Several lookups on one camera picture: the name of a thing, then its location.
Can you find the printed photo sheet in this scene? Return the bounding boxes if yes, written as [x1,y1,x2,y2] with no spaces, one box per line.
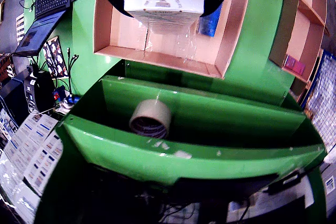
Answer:
[41,36,70,79]

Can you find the large open cardboard tray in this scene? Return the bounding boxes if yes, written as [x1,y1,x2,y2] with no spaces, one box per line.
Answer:
[93,0,251,80]

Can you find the clear packing tape roll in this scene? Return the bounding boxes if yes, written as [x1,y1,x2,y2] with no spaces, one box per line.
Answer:
[128,99,173,140]

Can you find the maroon product box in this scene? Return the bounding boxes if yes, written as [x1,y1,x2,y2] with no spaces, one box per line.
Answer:
[283,55,307,76]

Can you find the divided cardboard box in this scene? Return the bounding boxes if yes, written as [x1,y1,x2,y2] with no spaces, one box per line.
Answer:
[269,0,331,84]

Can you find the blue mesh crate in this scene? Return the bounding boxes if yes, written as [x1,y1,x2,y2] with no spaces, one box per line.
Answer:
[304,49,336,146]

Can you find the black plug cable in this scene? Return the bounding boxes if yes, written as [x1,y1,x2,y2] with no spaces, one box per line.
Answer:
[67,47,73,99]
[69,54,80,99]

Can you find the holographic rainbow product box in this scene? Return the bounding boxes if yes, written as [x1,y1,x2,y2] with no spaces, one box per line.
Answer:
[196,3,224,38]

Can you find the black electronic device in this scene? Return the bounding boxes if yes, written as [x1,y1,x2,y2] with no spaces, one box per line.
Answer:
[23,70,56,114]

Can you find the printed paper sheet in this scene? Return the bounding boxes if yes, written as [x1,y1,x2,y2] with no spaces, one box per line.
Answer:
[4,113,60,172]
[23,134,64,196]

